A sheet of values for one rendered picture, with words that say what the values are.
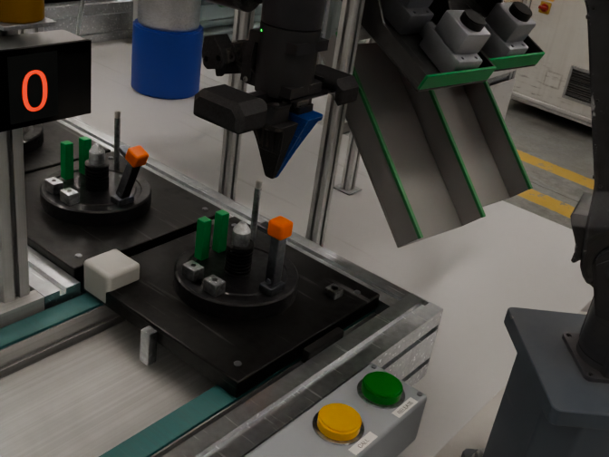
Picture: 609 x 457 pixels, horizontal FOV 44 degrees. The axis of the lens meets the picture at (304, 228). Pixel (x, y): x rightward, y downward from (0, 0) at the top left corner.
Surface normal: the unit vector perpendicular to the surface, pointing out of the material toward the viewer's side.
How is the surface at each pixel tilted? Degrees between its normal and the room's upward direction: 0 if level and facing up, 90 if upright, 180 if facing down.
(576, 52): 90
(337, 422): 0
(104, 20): 90
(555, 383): 0
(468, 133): 45
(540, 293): 0
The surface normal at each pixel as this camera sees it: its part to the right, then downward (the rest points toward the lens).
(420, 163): 0.55, -0.31
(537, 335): 0.14, -0.87
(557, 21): -0.69, 0.26
